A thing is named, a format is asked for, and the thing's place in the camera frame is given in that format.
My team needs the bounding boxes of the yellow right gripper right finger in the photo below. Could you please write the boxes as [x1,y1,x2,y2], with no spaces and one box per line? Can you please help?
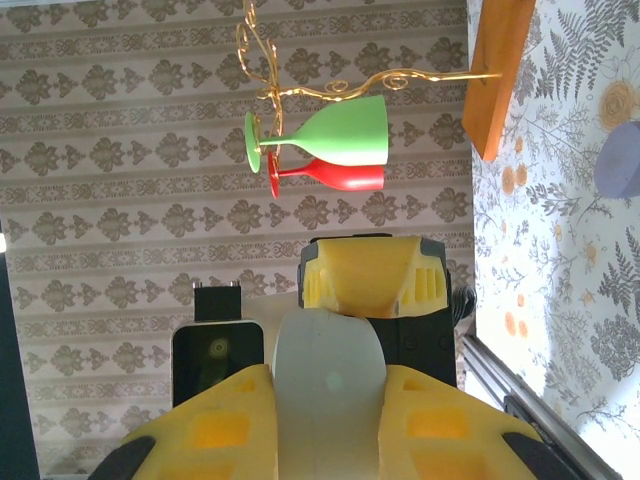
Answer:
[379,364,581,480]

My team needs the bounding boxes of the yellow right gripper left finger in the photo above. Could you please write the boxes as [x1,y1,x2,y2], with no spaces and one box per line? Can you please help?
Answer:
[89,363,279,480]

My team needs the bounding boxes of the gold wire glass rack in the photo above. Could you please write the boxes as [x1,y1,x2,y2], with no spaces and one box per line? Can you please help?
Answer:
[234,0,504,151]

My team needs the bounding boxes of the red wine glass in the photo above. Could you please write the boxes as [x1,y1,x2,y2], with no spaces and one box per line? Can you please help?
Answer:
[267,149,387,200]

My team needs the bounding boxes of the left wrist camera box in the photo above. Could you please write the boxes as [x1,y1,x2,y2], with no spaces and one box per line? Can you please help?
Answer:
[171,284,267,410]

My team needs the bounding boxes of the green wine glass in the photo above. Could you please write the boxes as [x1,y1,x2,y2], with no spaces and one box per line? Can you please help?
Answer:
[243,94,390,175]

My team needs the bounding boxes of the dark frame beam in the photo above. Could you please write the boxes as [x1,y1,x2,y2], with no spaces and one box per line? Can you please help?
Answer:
[0,219,40,480]

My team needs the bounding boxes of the orange wooden base board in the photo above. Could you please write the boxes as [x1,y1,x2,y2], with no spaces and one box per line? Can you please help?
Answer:
[462,0,537,162]

